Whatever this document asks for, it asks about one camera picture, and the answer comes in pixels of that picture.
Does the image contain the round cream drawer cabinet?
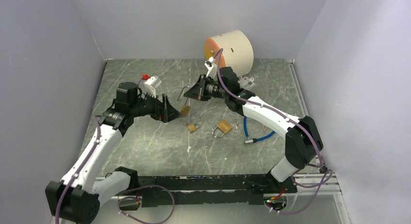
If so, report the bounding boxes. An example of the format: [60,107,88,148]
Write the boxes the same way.
[204,30,254,77]

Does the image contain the small keys beside padlock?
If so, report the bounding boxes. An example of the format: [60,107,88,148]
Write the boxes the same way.
[233,118,239,130]

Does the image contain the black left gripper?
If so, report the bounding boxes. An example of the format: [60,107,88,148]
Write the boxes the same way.
[129,89,181,123]

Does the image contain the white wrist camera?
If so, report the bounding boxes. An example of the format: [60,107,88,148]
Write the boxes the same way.
[205,56,217,79]
[142,74,162,98]

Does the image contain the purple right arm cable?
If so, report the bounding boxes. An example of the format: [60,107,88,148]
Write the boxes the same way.
[212,48,334,216]

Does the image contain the plastic card packet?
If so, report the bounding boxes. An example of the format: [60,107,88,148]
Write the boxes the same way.
[238,77,255,90]

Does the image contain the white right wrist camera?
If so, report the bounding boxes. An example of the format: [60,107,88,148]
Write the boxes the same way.
[205,56,217,79]

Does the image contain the small brass padlock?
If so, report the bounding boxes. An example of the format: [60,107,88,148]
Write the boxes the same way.
[186,123,201,133]

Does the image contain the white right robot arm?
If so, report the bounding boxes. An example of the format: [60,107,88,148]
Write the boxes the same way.
[184,67,323,192]

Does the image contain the long shackle brass padlock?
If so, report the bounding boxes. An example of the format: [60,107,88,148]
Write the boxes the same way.
[177,86,190,117]

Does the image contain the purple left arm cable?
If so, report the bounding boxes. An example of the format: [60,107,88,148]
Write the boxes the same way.
[54,114,175,224]

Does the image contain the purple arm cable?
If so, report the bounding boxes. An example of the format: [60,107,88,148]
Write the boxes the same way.
[54,114,175,224]
[212,48,334,216]

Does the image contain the blue cable lock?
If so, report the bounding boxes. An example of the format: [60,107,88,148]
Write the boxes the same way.
[243,117,276,144]

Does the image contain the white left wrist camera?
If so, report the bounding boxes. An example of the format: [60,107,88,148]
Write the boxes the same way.
[142,74,162,98]

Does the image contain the medium brass padlock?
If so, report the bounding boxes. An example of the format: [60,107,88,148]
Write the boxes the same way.
[212,119,233,138]

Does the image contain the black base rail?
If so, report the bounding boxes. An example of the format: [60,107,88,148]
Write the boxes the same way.
[138,174,297,208]

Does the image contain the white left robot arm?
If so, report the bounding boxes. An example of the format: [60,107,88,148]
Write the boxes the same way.
[45,82,181,224]

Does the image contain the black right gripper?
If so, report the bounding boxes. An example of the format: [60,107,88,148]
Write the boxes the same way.
[184,74,228,101]

